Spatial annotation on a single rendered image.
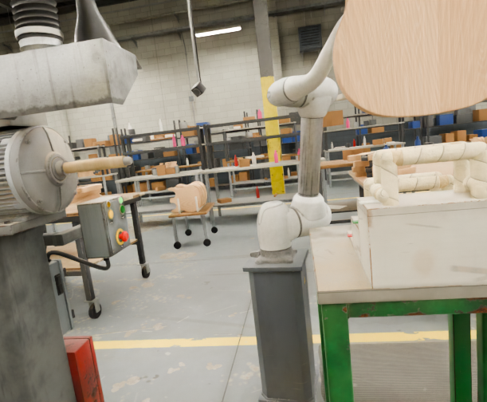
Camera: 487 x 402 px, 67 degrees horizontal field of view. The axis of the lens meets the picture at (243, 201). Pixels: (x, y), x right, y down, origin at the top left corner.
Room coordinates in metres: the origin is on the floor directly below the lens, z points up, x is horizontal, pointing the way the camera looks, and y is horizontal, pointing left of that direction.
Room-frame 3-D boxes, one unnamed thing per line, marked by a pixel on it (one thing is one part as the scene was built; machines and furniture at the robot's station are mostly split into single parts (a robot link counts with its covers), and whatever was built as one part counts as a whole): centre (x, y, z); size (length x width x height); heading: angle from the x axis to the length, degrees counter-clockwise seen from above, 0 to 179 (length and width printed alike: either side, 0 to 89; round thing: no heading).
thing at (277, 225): (1.72, -0.14, 0.87); 0.18 x 0.16 x 0.22; 115
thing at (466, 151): (0.72, -0.38, 1.20); 0.20 x 0.03 x 0.03; 80
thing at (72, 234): (1.26, 0.60, 1.02); 0.19 x 0.04 x 0.04; 171
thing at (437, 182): (0.88, -0.41, 1.12); 0.20 x 0.03 x 0.03; 80
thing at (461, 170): (0.79, -0.48, 1.15); 0.03 x 0.03 x 0.09
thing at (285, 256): (1.72, -0.11, 0.73); 0.22 x 0.18 x 0.06; 73
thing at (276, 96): (1.62, -0.23, 1.46); 0.18 x 0.14 x 0.13; 25
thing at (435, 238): (0.77, -0.39, 1.02); 0.27 x 0.15 x 0.17; 81
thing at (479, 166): (0.71, -0.47, 1.15); 0.03 x 0.03 x 0.09
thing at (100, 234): (1.32, 0.59, 0.99); 0.24 x 0.21 x 0.26; 81
